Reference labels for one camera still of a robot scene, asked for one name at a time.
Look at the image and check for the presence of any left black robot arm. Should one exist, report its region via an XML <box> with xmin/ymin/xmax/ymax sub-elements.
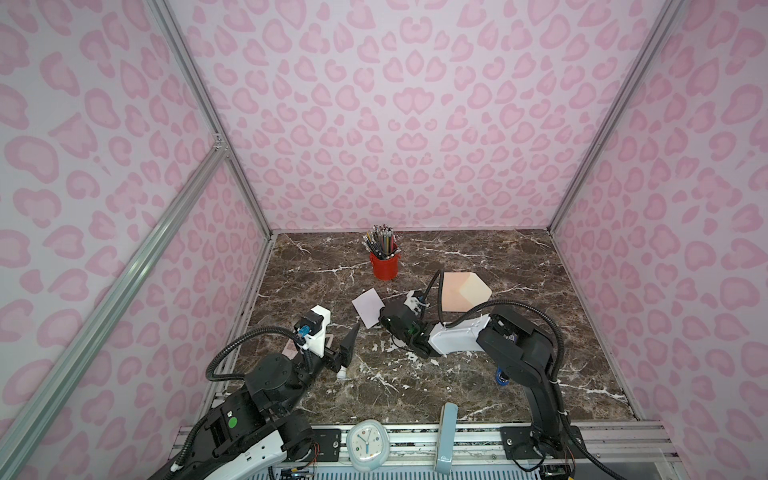
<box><xmin>150</xmin><ymin>326</ymin><xmax>360</xmax><ymax>479</ymax></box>

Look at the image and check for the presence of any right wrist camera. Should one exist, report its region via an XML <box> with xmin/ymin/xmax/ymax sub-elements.
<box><xmin>404</xmin><ymin>291</ymin><xmax>428</xmax><ymax>315</ymax></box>

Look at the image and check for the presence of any aluminium frame rail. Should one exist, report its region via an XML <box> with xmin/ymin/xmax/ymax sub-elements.
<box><xmin>161</xmin><ymin>422</ymin><xmax>688</xmax><ymax>480</ymax></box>

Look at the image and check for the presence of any coloured pencils bunch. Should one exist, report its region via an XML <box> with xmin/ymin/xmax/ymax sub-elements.
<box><xmin>362</xmin><ymin>225</ymin><xmax>399</xmax><ymax>260</ymax></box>

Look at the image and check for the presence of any white alarm clock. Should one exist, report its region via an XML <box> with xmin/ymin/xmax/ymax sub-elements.
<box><xmin>346</xmin><ymin>420</ymin><xmax>391</xmax><ymax>472</ymax></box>

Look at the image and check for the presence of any pink calculator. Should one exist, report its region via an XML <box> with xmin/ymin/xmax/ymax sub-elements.
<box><xmin>282</xmin><ymin>340</ymin><xmax>301</xmax><ymax>360</ymax></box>

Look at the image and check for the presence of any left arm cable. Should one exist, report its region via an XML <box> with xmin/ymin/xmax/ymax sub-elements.
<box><xmin>205</xmin><ymin>325</ymin><xmax>307</xmax><ymax>383</ymax></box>

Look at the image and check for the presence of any pink envelope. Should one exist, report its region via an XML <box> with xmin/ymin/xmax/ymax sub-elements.
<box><xmin>441</xmin><ymin>272</ymin><xmax>492</xmax><ymax>312</ymax></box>

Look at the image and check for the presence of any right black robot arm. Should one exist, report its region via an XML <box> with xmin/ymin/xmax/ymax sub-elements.
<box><xmin>379</xmin><ymin>297</ymin><xmax>586</xmax><ymax>468</ymax></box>

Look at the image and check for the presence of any light blue phone stand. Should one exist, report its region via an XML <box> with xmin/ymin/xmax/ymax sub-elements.
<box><xmin>434</xmin><ymin>402</ymin><xmax>458</xmax><ymax>475</ymax></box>

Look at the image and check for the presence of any blue stapler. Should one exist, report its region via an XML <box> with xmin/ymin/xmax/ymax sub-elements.
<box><xmin>495</xmin><ymin>368</ymin><xmax>510</xmax><ymax>386</ymax></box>

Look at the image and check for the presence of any red pencil cup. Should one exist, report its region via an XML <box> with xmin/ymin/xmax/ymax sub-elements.
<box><xmin>369</xmin><ymin>253</ymin><xmax>399</xmax><ymax>281</ymax></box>

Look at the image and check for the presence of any white letter paper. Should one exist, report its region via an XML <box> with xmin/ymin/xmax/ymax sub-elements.
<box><xmin>352</xmin><ymin>288</ymin><xmax>384</xmax><ymax>329</ymax></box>

